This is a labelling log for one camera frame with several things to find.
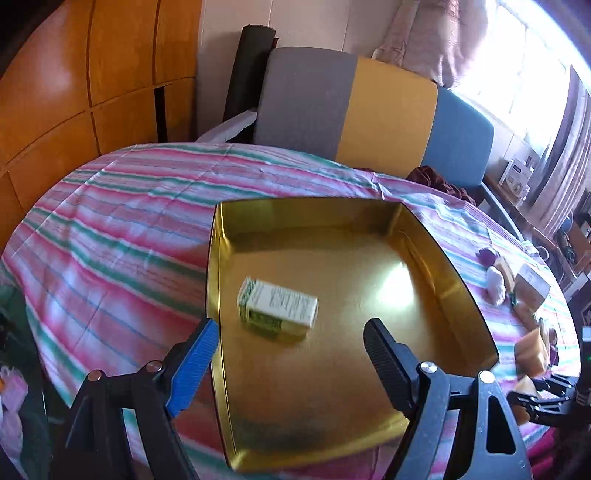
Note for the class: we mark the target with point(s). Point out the orange wooden wardrobe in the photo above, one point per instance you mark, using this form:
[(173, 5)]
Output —
[(94, 77)]

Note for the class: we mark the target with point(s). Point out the gold tin tray box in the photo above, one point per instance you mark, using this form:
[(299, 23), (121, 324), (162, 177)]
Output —
[(285, 402)]

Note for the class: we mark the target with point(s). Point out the white plastic bag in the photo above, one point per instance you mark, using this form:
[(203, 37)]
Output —
[(495, 286)]

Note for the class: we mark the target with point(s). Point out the yellow sponge block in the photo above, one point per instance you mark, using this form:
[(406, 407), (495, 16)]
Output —
[(532, 354)]

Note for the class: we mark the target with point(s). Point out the pink curtain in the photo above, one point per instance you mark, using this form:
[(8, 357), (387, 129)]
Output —
[(435, 39)]

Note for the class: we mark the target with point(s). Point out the green white medicine box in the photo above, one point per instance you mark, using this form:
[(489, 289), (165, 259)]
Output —
[(276, 310)]

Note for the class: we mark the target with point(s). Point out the dark red cloth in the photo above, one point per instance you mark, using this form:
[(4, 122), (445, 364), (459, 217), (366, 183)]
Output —
[(427, 176)]

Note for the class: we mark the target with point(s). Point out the striped bed sheet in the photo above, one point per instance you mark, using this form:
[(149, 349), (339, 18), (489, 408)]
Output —
[(109, 270)]

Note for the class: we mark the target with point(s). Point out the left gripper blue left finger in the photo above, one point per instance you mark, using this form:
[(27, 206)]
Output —
[(96, 445)]

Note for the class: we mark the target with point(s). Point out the grey yellow blue armchair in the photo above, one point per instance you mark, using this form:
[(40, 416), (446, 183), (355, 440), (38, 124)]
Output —
[(367, 115)]

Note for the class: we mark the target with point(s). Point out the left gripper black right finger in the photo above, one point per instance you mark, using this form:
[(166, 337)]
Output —
[(487, 442)]

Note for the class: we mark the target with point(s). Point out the white appliance box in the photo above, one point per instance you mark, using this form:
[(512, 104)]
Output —
[(516, 177)]

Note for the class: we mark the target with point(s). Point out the brown cardboard box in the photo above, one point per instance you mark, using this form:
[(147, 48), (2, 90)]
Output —
[(531, 288)]

